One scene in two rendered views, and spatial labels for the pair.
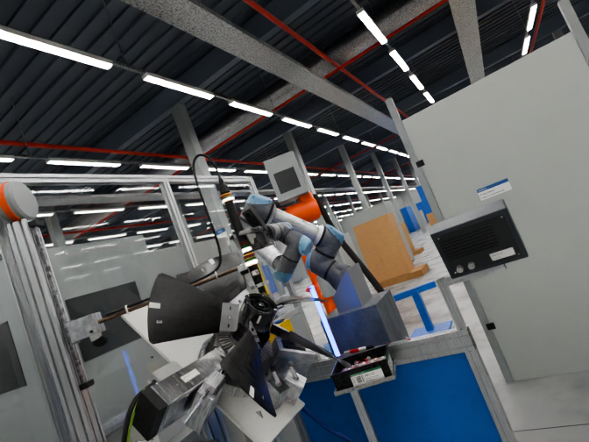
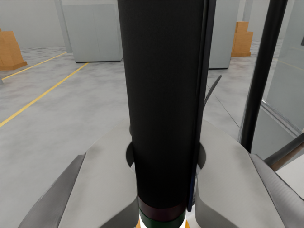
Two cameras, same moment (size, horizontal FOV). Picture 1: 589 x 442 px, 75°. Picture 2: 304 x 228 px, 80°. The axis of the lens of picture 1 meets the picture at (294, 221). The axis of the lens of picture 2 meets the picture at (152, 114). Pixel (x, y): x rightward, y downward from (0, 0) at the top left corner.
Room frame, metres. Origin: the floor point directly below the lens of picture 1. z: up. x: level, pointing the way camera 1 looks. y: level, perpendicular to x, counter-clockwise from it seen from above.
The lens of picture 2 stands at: (1.48, 0.16, 1.55)
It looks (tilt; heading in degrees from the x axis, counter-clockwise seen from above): 28 degrees down; 154
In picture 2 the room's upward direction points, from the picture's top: 2 degrees counter-clockwise
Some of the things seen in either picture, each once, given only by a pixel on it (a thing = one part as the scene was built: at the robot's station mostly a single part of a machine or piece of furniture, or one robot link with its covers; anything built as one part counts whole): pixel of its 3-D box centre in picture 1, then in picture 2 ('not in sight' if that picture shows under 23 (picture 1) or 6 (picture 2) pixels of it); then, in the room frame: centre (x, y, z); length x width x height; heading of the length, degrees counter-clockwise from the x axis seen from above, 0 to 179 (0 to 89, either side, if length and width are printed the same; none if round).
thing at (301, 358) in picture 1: (289, 359); not in sight; (1.47, 0.21, 0.98); 0.20 x 0.16 x 0.20; 61
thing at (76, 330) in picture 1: (84, 327); not in sight; (1.35, 0.83, 1.37); 0.10 x 0.07 x 0.08; 96
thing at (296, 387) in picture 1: (291, 387); not in sight; (1.38, 0.22, 0.91); 0.12 x 0.08 x 0.12; 61
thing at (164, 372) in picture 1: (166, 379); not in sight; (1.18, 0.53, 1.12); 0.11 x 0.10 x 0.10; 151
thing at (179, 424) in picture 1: (152, 428); not in sight; (1.53, 0.80, 0.91); 0.17 x 0.16 x 0.11; 61
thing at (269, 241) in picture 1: (259, 237); not in sight; (1.51, 0.15, 1.45); 0.12 x 0.08 x 0.09; 151
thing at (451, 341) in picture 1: (363, 360); not in sight; (1.68, -0.06, 0.82); 0.90 x 0.04 x 0.08; 61
